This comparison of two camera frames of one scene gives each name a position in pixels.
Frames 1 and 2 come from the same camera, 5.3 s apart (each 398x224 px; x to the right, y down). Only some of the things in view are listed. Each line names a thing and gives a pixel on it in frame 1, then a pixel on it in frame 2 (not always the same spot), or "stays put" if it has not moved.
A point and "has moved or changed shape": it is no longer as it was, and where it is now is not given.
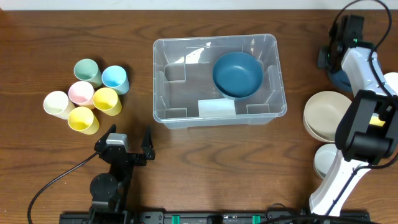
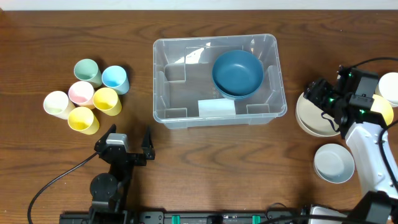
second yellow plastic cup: [83, 119] stays put
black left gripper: [125, 157] stays put
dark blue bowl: [237, 75] stays put
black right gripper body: [325, 59] -> [315, 93]
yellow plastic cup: [106, 99] stays put
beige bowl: [323, 114] has moved or changed shape
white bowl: [392, 78] stays put
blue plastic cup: [115, 77] stays put
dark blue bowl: [342, 81] has moved or changed shape
